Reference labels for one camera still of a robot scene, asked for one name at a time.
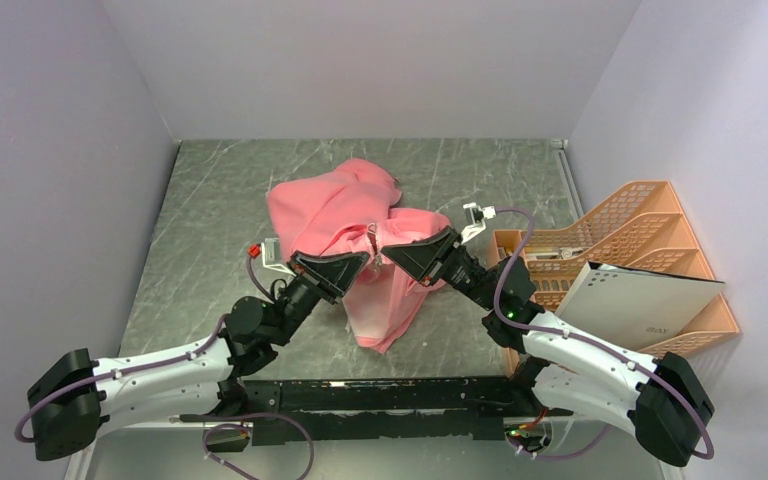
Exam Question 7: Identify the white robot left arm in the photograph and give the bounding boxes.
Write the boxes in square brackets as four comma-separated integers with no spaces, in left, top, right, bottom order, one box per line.
[14,252,371,461]

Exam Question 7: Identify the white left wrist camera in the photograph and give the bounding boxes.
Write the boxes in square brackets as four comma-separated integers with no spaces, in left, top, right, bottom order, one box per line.
[247,238,291,274]

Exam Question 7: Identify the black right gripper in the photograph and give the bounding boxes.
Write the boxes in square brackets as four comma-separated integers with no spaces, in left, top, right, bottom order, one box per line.
[381,226,498,312]

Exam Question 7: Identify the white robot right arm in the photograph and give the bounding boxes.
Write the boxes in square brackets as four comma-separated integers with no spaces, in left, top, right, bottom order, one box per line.
[381,227,715,467]

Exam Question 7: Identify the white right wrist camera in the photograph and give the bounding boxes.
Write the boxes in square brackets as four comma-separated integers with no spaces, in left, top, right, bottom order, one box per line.
[460,202,496,243]

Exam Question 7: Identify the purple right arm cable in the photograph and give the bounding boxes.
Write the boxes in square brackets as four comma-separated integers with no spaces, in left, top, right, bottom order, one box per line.
[489,206,717,463]

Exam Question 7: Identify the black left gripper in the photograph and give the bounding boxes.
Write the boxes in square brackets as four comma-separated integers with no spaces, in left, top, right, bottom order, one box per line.
[269,250,370,347]

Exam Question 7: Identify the pink zip-up jacket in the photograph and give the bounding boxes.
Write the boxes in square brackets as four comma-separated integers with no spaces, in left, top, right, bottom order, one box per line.
[266,158,450,353]

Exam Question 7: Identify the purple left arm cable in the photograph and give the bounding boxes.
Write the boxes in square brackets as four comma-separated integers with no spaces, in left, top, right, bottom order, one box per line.
[14,254,316,480]

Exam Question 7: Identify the white folder in organizer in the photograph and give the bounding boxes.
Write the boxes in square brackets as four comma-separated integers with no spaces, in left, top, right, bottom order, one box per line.
[555,261,725,351]

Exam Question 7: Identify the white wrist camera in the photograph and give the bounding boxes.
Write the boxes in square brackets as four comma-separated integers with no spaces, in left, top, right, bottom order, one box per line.
[247,238,291,274]
[460,202,496,243]

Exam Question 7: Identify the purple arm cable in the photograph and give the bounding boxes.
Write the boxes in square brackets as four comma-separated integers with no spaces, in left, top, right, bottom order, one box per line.
[489,206,717,463]
[14,254,316,480]

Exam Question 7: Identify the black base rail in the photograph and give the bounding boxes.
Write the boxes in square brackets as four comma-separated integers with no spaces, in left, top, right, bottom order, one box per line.
[179,376,566,446]

